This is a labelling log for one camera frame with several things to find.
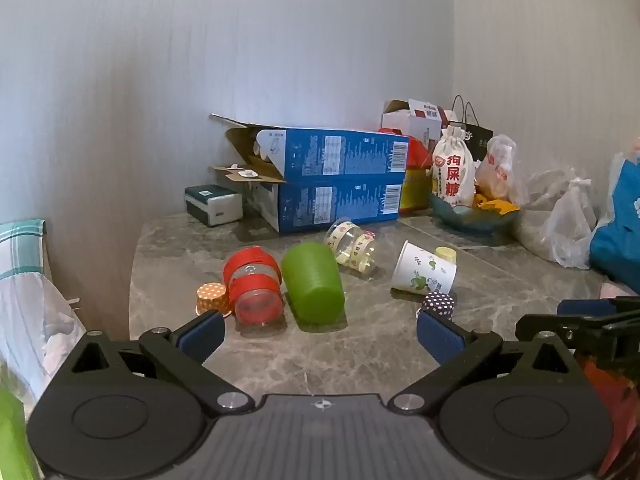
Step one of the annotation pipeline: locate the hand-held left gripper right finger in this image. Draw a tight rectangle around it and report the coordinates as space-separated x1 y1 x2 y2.
387 307 587 416

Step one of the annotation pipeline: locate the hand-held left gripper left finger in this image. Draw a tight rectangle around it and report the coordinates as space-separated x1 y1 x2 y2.
65 309 256 416

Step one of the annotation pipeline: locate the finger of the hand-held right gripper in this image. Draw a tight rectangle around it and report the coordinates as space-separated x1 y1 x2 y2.
515 312 640 362
556 296 640 318

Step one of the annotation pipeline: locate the dark polka dot paper cup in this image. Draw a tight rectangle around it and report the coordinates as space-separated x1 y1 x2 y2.
416 291 456 322

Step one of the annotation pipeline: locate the orange polka dot paper cup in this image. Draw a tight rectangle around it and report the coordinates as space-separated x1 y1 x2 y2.
195 283 232 317

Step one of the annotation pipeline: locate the white paper cup green print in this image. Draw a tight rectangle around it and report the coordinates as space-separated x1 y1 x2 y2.
391 240 458 295

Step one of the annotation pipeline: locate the clear cup with red bands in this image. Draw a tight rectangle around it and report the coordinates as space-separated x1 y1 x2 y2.
222 245 286 324

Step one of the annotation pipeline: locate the green plastic cup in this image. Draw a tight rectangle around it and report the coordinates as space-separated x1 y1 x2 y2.
281 242 347 325

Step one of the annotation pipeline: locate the clear cup with printed band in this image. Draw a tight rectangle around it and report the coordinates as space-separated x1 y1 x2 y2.
324 217 378 274

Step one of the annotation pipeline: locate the clear plastic bag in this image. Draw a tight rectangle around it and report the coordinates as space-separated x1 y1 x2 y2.
514 166 599 269

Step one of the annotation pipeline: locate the blue bag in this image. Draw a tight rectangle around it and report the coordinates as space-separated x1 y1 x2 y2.
589 152 640 295

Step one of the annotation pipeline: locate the blue-green bowl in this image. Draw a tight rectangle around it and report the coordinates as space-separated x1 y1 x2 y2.
429 191 521 234

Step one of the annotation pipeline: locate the white and green small device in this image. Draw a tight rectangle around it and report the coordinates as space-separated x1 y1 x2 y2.
184 185 244 226

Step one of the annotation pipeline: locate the yellow snack packet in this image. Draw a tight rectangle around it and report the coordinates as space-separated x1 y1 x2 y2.
473 193 521 215

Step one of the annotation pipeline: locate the red and yellow box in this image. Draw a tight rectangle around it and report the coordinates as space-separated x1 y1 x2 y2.
378 127 437 212

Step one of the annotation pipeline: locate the plastic bag with red print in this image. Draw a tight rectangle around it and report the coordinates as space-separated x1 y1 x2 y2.
475 135 523 206

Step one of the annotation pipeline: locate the plaid cloth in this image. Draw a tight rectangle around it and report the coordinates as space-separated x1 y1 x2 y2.
0 218 48 278

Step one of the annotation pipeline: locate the black paper bag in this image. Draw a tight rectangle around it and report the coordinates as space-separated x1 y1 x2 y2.
451 94 496 162

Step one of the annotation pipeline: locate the green object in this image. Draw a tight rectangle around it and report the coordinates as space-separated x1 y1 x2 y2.
0 385 41 480

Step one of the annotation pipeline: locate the open blue cardboard box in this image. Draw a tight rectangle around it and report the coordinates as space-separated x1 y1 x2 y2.
209 113 411 183

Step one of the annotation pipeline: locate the white and red cardboard box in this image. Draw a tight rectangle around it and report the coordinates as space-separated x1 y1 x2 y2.
381 98 457 147

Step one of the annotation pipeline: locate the white drawstring pouch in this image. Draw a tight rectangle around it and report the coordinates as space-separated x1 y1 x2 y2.
431 126 477 208

